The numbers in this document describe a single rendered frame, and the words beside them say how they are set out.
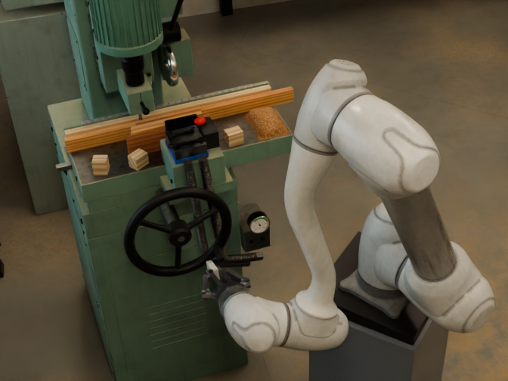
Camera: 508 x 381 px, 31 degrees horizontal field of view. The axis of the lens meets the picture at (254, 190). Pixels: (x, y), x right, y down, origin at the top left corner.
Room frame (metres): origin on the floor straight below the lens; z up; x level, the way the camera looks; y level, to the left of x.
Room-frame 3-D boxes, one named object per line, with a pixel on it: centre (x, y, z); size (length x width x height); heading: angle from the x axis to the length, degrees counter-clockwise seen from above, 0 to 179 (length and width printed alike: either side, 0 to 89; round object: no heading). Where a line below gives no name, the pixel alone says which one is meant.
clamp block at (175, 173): (1.93, 0.16, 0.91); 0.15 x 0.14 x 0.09; 108
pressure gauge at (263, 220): (1.97, -0.01, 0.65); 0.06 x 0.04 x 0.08; 108
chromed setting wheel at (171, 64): (2.25, 0.23, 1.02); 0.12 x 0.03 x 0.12; 18
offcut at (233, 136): (2.03, 0.05, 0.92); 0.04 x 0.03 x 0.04; 114
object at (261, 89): (2.13, 0.22, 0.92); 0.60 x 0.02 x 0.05; 108
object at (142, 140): (2.02, 0.22, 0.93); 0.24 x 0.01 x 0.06; 108
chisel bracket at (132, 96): (2.11, 0.31, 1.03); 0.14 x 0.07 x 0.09; 18
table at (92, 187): (2.01, 0.19, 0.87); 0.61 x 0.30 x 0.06; 108
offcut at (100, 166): (1.92, 0.40, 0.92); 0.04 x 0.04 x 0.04; 87
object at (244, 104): (2.12, 0.19, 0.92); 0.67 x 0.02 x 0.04; 108
